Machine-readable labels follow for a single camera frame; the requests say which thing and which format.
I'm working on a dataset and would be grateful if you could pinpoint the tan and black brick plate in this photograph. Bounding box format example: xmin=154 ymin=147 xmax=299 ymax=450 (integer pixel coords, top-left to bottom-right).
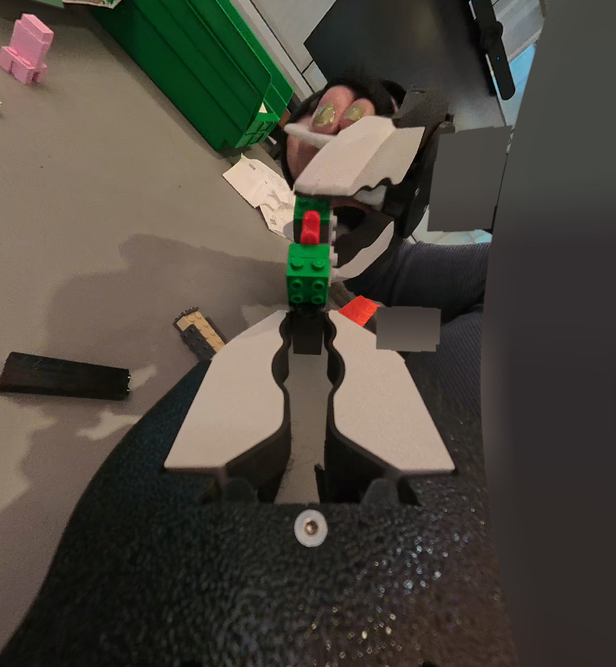
xmin=172 ymin=307 xmax=229 ymax=361

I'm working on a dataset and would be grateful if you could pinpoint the white torn paper bag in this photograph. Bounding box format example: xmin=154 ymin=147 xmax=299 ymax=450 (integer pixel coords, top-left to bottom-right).
xmin=260 ymin=200 xmax=296 ymax=236
xmin=223 ymin=154 xmax=295 ymax=209

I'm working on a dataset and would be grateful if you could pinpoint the person's right forearm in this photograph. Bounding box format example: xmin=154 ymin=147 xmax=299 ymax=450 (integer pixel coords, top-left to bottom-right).
xmin=347 ymin=241 xmax=493 ymax=313

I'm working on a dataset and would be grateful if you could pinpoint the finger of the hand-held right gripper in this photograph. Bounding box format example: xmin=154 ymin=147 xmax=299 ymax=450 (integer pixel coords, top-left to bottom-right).
xmin=333 ymin=211 xmax=398 ymax=283
xmin=292 ymin=116 xmax=426 ymax=207

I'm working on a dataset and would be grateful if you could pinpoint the small black brick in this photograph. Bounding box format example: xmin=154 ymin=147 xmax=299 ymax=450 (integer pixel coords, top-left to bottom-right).
xmin=291 ymin=307 xmax=324 ymax=356

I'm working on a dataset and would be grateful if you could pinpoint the grey desk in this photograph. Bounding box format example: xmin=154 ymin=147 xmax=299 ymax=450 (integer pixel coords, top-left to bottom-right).
xmin=0 ymin=0 xmax=350 ymax=667

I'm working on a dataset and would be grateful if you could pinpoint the orange traffic cone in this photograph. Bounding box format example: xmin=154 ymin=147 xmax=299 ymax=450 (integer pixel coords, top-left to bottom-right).
xmin=338 ymin=295 xmax=380 ymax=327

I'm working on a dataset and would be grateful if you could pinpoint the green and red brick assembly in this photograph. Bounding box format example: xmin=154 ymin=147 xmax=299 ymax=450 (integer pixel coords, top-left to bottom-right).
xmin=286 ymin=194 xmax=341 ymax=313

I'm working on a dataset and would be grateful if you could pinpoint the person's right hand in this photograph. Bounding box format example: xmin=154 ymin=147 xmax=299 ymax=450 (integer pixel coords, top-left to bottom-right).
xmin=286 ymin=77 xmax=409 ymax=181

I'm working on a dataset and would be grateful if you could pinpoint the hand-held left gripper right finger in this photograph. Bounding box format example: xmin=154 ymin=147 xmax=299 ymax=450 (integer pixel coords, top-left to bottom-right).
xmin=325 ymin=311 xmax=455 ymax=504

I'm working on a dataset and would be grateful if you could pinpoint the black bar-shaped device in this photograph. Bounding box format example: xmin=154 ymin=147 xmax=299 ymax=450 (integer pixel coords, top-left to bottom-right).
xmin=468 ymin=0 xmax=516 ymax=101

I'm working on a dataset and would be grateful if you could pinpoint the green plastic bin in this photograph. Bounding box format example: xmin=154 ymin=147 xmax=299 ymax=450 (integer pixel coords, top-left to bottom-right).
xmin=90 ymin=0 xmax=294 ymax=153

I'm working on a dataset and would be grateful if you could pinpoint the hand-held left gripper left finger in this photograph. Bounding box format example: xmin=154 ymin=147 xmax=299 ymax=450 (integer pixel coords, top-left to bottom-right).
xmin=163 ymin=310 xmax=292 ymax=504

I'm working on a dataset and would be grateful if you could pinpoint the pink brick pig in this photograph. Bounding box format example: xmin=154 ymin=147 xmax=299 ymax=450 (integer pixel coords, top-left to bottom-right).
xmin=0 ymin=14 xmax=55 ymax=84

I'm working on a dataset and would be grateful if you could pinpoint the long black brick plate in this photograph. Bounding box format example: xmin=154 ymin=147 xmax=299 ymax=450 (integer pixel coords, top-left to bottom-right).
xmin=0 ymin=352 xmax=131 ymax=401

